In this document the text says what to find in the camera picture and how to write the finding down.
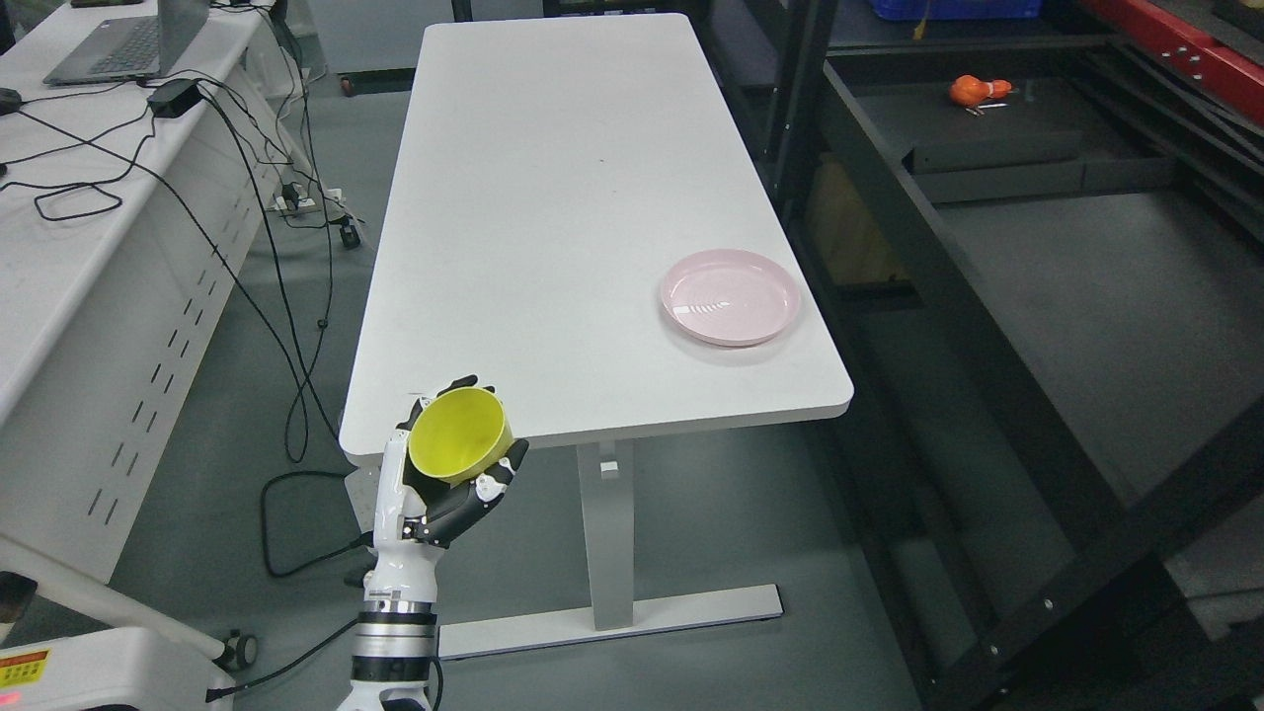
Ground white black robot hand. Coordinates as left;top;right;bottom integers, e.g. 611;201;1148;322
362;376;530;603

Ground yellow plastic cup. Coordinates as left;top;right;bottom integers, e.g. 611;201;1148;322
408;386;514;485

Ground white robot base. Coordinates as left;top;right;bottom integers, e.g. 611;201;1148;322
1;536;258;710

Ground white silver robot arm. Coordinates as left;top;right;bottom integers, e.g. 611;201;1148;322
336;598;442;710

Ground black metal shelf rack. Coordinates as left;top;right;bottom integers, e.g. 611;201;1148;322
681;0;1264;711

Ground white power strip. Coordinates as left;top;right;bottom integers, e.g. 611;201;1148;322
270;189;348;219

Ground white table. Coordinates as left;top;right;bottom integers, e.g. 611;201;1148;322
340;14;854;659

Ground pink plastic plate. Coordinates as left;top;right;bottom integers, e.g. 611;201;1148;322
659;249;801;348

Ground white side desk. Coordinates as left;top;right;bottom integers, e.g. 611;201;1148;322
0;0;317;584

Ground black power adapter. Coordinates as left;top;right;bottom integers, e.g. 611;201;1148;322
147;78;204;119

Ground grey laptop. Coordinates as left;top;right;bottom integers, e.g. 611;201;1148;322
43;1;209;86

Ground orange toy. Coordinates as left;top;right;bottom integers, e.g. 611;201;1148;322
948;75;1014;108

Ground blue plastic crate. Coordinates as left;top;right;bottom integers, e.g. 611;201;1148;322
868;0;1043;22

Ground red metal beam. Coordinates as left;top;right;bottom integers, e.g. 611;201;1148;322
1082;1;1261;106

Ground black cable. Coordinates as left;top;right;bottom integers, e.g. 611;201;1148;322
0;78;348;466

